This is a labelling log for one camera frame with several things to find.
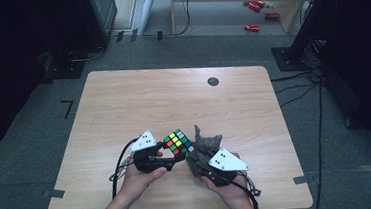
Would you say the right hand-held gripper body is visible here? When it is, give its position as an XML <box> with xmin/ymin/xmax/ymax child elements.
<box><xmin>198</xmin><ymin>146</ymin><xmax>253</xmax><ymax>188</ymax></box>

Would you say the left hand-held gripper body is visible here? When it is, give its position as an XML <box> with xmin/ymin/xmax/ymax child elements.
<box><xmin>126</xmin><ymin>127</ymin><xmax>179</xmax><ymax>175</ymax></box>

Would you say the multicoloured puzzle cube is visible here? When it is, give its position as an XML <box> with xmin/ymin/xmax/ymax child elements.
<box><xmin>161</xmin><ymin>127</ymin><xmax>195</xmax><ymax>158</ymax></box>

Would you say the grey fluffy cloth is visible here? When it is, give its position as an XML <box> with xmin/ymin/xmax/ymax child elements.
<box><xmin>182</xmin><ymin>122</ymin><xmax>227</xmax><ymax>180</ymax></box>

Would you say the person's right hand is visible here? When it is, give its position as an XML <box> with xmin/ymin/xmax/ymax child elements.
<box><xmin>200</xmin><ymin>171</ymin><xmax>254</xmax><ymax>209</ymax></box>

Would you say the person's left hand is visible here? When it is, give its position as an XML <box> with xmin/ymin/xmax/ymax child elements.
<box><xmin>117</xmin><ymin>154</ymin><xmax>171</xmax><ymax>206</ymax></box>

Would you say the dark round table grommet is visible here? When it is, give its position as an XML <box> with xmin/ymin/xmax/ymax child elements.
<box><xmin>206</xmin><ymin>76</ymin><xmax>220</xmax><ymax>88</ymax></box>

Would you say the black stand with base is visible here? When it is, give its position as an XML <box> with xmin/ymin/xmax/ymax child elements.
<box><xmin>267</xmin><ymin>0</ymin><xmax>349</xmax><ymax>74</ymax></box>

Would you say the pale slanted panel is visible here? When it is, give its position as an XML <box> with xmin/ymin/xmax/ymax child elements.
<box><xmin>131</xmin><ymin>0</ymin><xmax>162</xmax><ymax>36</ymax></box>

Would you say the dark glass cabinet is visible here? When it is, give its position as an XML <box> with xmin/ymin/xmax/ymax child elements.
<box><xmin>78</xmin><ymin>0</ymin><xmax>122</xmax><ymax>50</ymax></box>

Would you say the dark curtain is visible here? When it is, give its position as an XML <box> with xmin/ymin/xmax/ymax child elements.
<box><xmin>0</xmin><ymin>0</ymin><xmax>93</xmax><ymax>157</ymax></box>
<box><xmin>315</xmin><ymin>0</ymin><xmax>371</xmax><ymax>171</ymax></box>

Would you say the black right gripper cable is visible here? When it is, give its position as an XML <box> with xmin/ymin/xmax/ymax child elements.
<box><xmin>225</xmin><ymin>175</ymin><xmax>261</xmax><ymax>209</ymax></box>

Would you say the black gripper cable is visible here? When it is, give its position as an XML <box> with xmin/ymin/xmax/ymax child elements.
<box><xmin>107</xmin><ymin>137</ymin><xmax>144</xmax><ymax>200</ymax></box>
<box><xmin>225</xmin><ymin>175</ymin><xmax>261</xmax><ymax>209</ymax></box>

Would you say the grey wire bundle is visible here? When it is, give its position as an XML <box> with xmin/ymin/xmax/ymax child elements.
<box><xmin>107</xmin><ymin>157</ymin><xmax>137</xmax><ymax>184</ymax></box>

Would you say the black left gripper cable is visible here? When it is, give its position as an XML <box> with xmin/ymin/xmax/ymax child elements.
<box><xmin>107</xmin><ymin>137</ymin><xmax>144</xmax><ymax>200</ymax></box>

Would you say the long black floor cable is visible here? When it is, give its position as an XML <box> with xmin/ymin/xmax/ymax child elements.
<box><xmin>304</xmin><ymin>83</ymin><xmax>333</xmax><ymax>209</ymax></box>

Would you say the black looped floor cable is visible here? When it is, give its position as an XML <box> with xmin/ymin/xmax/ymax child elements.
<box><xmin>67</xmin><ymin>45</ymin><xmax>108</xmax><ymax>64</ymax></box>

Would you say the black floor base plate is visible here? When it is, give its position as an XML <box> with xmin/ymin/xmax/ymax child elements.
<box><xmin>40</xmin><ymin>48</ymin><xmax>87</xmax><ymax>82</ymax></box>

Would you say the tangled cable bundle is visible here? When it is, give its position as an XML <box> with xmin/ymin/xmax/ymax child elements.
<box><xmin>300</xmin><ymin>36</ymin><xmax>330</xmax><ymax>73</ymax></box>

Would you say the hanging black cable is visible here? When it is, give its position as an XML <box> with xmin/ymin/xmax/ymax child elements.
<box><xmin>164</xmin><ymin>0</ymin><xmax>194</xmax><ymax>37</ymax></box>

